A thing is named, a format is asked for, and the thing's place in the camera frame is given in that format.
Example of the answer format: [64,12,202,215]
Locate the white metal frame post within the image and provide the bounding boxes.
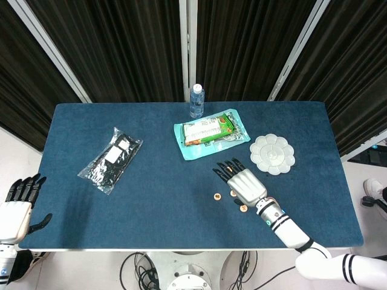
[267,0,333,102]
[178,0,199,103]
[6,0,93,104]

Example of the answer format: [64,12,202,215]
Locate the white metal frame beam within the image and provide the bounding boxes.
[340,129,387,161]

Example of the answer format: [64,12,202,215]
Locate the white flower paint palette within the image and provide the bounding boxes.
[249,135,296,175]

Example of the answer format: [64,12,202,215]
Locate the black pleated curtain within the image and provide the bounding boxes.
[279,0,387,158]
[0,0,82,152]
[196,0,318,102]
[25,0,186,104]

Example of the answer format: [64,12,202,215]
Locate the black monitor device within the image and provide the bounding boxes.
[347,140,387,166]

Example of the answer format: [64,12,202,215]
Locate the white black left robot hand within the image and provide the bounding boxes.
[0,173,53,245]

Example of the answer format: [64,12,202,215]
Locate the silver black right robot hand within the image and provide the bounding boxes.
[212,156,268,208]

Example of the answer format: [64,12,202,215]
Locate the clear plastic water bottle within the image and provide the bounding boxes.
[189,83,205,119]

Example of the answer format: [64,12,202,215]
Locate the green cookie package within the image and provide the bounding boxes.
[180,112,236,147]

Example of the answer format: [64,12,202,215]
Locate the white shoe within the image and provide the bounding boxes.
[362,178,385,199]

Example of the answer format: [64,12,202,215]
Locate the black cable bundle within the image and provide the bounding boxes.
[120,251,160,290]

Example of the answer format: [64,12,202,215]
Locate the black items in clear bag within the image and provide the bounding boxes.
[77,126,143,196]

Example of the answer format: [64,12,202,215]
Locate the black chair base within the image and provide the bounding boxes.
[361,187,387,216]

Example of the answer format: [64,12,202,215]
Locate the teal snack pouch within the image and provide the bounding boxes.
[173,108,252,161]

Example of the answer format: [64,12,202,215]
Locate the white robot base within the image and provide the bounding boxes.
[145,250,233,290]

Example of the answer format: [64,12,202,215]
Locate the blue felt table mat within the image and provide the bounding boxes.
[18,101,365,251]

